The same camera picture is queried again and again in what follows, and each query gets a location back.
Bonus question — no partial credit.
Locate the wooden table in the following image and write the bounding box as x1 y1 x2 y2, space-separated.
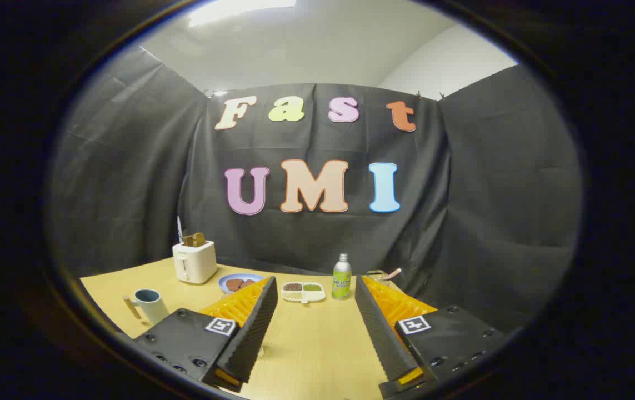
79 257 446 400

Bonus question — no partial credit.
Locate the blue plate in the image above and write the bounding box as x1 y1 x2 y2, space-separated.
218 273 265 294

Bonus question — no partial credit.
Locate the white toaster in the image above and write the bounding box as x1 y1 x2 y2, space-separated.
172 240 218 285

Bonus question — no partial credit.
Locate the white divided bean dish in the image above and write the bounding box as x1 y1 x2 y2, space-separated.
281 282 327 304

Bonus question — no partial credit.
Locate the pale green cup wooden handle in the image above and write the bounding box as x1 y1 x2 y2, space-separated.
123 289 169 326

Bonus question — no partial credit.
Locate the green soda bottle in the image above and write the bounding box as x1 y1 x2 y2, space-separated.
332 253 352 301

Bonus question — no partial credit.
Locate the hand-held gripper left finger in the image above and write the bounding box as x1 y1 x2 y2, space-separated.
131 276 279 393

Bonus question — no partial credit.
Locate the black backdrop cloth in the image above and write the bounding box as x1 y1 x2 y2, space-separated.
45 47 583 334

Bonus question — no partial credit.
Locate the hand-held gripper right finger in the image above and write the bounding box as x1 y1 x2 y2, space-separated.
354 274 512 399

